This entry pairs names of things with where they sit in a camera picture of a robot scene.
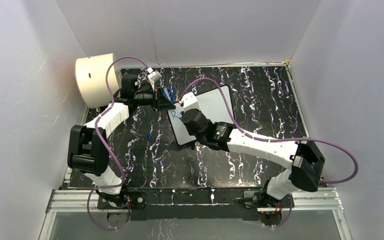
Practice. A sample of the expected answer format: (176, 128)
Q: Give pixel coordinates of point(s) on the black framed whiteboard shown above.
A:
(211, 104)

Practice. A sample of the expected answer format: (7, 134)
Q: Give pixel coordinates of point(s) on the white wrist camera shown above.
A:
(189, 102)
(152, 75)

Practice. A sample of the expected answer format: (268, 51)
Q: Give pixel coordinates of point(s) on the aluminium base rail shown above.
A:
(195, 214)

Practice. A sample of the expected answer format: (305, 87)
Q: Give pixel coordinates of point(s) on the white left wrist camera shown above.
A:
(152, 75)

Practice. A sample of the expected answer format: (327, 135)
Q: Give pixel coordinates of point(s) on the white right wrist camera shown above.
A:
(189, 102)

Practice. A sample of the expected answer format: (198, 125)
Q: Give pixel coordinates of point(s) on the cream cylindrical drum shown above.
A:
(92, 76)

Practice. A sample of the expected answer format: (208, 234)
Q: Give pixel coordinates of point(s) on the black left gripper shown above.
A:
(159, 101)

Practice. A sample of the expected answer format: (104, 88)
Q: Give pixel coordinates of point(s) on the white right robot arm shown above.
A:
(302, 160)

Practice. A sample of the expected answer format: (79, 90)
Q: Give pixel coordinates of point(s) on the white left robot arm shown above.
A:
(89, 151)

